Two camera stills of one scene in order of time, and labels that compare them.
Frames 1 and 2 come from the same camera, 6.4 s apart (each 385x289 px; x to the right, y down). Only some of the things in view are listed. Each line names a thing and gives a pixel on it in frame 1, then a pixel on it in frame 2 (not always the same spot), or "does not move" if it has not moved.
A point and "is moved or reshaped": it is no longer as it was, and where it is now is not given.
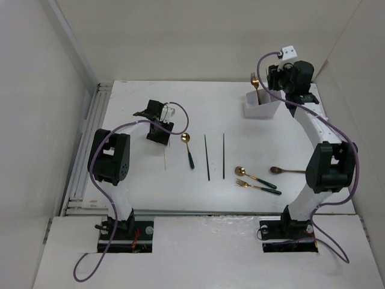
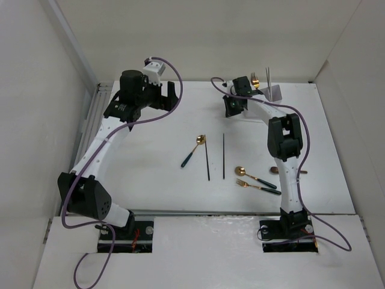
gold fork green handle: (255, 82) does not move
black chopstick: (207, 158) does not move
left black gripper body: (159, 136) to (151, 95)
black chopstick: (224, 156) does not move
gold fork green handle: (264, 189) does not move
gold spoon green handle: (240, 171) does not move
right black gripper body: (280, 80) to (232, 106)
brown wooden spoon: (276, 170) does not move
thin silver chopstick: (164, 159) is moved or reshaped
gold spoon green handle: (185, 137) to (200, 139)
